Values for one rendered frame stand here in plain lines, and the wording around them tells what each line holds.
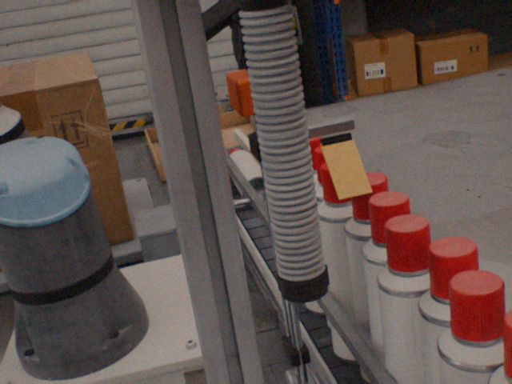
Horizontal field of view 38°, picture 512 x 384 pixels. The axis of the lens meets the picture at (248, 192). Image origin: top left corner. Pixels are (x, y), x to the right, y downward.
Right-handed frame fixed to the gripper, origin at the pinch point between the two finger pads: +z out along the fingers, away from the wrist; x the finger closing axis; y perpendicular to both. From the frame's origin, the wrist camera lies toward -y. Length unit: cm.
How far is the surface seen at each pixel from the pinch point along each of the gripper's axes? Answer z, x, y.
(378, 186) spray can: 12.8, -35.4, 2.5
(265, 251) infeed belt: 17.2, 4.5, -1.5
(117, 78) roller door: -106, 394, -14
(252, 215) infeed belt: 11.7, 16.8, -0.4
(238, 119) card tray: -14, 81, 11
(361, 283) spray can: 20.9, -31.6, 0.5
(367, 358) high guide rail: 26.5, -36.4, -1.5
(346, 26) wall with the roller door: -115, 377, 143
